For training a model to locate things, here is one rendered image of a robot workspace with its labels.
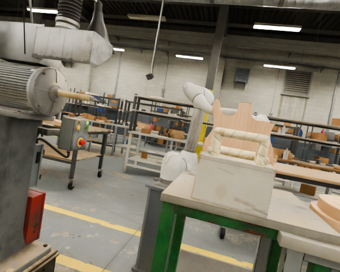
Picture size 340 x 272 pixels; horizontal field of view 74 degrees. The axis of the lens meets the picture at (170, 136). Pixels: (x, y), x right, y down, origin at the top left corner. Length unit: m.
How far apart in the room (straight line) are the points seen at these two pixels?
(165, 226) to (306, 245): 0.47
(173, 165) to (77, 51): 1.06
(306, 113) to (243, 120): 11.54
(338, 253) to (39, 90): 1.35
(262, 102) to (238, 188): 11.49
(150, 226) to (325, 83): 12.03
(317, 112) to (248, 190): 12.07
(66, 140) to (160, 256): 0.91
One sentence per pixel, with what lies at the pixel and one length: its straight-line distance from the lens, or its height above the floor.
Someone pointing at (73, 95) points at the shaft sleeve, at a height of 1.25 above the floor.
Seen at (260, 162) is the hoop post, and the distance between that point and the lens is 0.86.
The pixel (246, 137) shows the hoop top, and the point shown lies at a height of 1.19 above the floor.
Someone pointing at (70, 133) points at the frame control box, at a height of 1.03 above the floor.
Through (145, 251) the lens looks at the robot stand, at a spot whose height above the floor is 0.18.
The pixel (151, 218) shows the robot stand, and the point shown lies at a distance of 1.87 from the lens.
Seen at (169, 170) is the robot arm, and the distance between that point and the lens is 1.78.
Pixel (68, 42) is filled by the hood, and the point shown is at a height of 1.47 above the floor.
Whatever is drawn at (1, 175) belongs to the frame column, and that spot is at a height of 0.79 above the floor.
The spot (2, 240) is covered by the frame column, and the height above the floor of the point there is 0.41.
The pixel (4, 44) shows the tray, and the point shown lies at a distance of 1.53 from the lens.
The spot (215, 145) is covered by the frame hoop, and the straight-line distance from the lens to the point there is 0.86.
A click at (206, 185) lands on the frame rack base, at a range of 0.87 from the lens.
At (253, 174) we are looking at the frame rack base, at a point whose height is 1.07.
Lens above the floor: 1.19
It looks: 3 degrees down
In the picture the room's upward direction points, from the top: 10 degrees clockwise
